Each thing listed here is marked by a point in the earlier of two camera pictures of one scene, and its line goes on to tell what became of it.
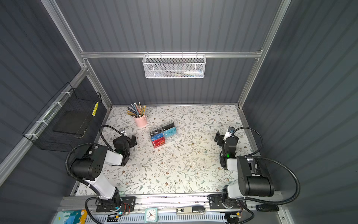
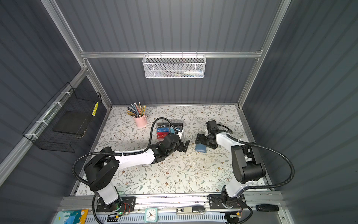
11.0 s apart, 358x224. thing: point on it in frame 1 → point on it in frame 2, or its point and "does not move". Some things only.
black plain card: x=167 y=127 → x=176 y=124
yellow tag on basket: x=95 y=108 does not move
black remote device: x=267 y=207 does not move
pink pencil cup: x=141 y=122 does not move
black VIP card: x=156 y=132 → x=163 y=125
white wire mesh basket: x=174 y=66 does not move
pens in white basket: x=189 y=73 does not move
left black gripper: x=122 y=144 → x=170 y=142
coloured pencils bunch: x=136 y=110 does not move
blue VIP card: x=157 y=137 → x=162 y=129
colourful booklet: x=71 y=217 does not move
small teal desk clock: x=151 y=215 does not move
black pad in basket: x=73 y=122 does not move
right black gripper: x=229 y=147 → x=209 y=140
